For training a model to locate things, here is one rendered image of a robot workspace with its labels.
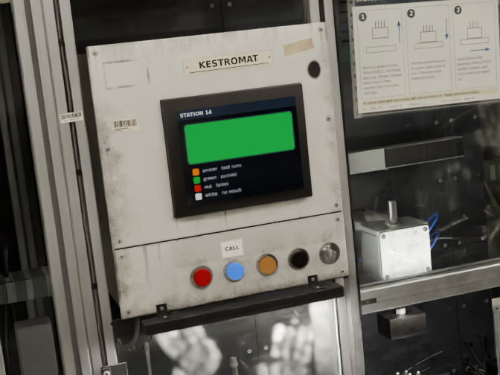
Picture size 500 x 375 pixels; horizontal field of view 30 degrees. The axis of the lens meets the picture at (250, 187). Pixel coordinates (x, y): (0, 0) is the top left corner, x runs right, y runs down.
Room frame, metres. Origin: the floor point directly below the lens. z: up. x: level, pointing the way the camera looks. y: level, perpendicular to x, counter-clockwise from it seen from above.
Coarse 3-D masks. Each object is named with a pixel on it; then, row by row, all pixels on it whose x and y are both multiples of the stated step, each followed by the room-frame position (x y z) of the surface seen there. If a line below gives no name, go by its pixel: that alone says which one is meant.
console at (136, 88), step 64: (128, 64) 1.54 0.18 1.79; (192, 64) 1.57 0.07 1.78; (256, 64) 1.61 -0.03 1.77; (320, 64) 1.64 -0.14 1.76; (128, 128) 1.54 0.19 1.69; (320, 128) 1.64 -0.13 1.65; (128, 192) 1.53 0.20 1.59; (320, 192) 1.64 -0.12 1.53; (128, 256) 1.53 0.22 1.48; (192, 256) 1.56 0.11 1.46; (256, 256) 1.60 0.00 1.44; (320, 256) 1.63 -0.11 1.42
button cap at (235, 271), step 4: (232, 264) 1.57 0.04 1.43; (236, 264) 1.57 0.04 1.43; (228, 268) 1.57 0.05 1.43; (232, 268) 1.57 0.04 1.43; (236, 268) 1.57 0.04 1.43; (240, 268) 1.58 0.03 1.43; (228, 272) 1.57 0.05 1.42; (232, 272) 1.57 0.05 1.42; (236, 272) 1.57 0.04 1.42; (240, 272) 1.58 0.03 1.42; (228, 276) 1.57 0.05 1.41; (232, 276) 1.57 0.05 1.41; (236, 276) 1.57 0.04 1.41; (240, 276) 1.58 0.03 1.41
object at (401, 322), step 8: (384, 312) 1.93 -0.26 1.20; (392, 312) 1.93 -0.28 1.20; (400, 312) 1.91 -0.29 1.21; (408, 312) 1.91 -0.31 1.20; (416, 312) 1.91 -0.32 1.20; (424, 312) 1.90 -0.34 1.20; (384, 320) 1.90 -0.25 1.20; (392, 320) 1.88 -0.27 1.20; (400, 320) 1.89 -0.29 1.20; (408, 320) 1.89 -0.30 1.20; (416, 320) 1.90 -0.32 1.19; (424, 320) 1.90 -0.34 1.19; (384, 328) 1.91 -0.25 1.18; (392, 328) 1.88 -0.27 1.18; (400, 328) 1.88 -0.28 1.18; (408, 328) 1.89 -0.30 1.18; (416, 328) 1.90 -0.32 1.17; (424, 328) 1.90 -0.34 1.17; (392, 336) 1.88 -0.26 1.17; (400, 336) 1.88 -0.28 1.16
